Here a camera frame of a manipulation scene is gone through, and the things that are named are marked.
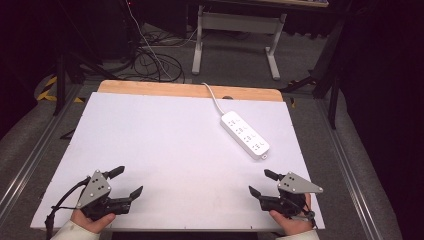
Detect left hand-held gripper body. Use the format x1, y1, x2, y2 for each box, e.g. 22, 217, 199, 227
75, 169, 133, 222

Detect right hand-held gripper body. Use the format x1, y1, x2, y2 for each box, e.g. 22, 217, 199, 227
258, 171, 324, 218

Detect person's left hand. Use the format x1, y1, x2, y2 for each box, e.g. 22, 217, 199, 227
70, 209, 117, 234

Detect person's right hand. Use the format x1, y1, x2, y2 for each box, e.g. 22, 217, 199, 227
269, 194, 316, 236

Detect white power strip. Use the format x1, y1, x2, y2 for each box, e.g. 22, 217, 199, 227
219, 110, 271, 161

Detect white board table cover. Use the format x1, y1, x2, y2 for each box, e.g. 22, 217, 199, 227
29, 91, 326, 232

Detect black metal stand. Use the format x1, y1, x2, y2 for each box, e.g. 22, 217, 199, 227
279, 19, 348, 130
53, 49, 118, 116

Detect yellow black floor tape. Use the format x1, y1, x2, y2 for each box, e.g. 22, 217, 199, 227
35, 75, 85, 104

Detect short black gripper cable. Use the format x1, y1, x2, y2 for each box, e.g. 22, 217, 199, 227
289, 199, 317, 229

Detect aluminium floor rail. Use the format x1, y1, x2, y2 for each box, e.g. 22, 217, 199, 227
316, 99, 384, 240
0, 83, 84, 218

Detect white power strip cable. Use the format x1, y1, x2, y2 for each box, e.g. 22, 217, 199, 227
201, 82, 226, 117

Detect black floor cable bundle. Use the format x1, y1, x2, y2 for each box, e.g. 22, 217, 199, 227
131, 46, 186, 84

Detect thin white floor cable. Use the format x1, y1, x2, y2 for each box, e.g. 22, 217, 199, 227
126, 0, 198, 81

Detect white metal desk frame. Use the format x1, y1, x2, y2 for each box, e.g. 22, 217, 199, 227
191, 4, 288, 82

